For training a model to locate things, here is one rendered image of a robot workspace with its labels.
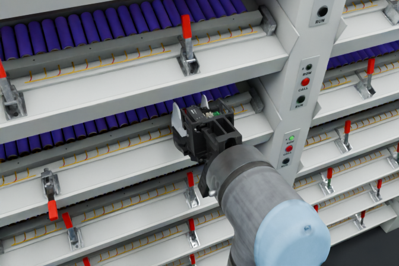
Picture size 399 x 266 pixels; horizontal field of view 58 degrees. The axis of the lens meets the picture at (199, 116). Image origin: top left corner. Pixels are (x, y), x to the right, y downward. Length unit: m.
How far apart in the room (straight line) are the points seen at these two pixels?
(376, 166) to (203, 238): 0.61
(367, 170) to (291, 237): 0.89
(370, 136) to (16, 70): 0.88
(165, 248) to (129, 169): 0.37
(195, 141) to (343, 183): 0.74
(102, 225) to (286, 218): 0.52
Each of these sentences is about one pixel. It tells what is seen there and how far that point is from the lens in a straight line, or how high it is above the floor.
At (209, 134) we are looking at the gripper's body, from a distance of 0.55.
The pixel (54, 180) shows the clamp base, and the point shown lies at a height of 0.91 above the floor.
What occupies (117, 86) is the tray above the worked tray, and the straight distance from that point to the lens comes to 0.57.
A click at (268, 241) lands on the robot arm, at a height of 1.07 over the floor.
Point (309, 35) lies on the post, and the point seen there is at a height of 1.10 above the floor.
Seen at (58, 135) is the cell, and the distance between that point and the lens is 0.72.
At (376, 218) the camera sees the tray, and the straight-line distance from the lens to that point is 1.66.
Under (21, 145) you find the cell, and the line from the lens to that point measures 0.73.
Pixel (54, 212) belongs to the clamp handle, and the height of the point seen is 0.92.
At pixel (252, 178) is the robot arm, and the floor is 1.07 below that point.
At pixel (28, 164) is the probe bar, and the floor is 0.93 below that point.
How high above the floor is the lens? 1.42
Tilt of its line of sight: 42 degrees down
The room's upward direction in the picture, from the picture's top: straight up
